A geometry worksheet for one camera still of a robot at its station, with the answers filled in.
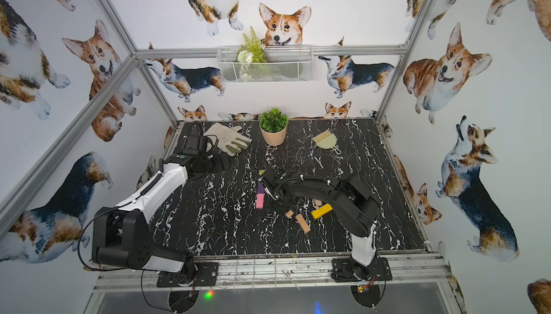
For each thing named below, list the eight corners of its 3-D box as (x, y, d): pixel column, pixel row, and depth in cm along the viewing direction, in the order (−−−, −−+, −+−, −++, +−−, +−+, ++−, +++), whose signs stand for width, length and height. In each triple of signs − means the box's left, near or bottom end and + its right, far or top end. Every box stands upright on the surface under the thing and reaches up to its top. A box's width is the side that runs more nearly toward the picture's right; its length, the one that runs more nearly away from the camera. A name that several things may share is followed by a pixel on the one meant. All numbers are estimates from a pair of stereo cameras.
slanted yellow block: (314, 219, 88) (315, 216, 85) (311, 214, 89) (311, 210, 87) (331, 210, 90) (332, 207, 88) (328, 205, 92) (329, 202, 89)
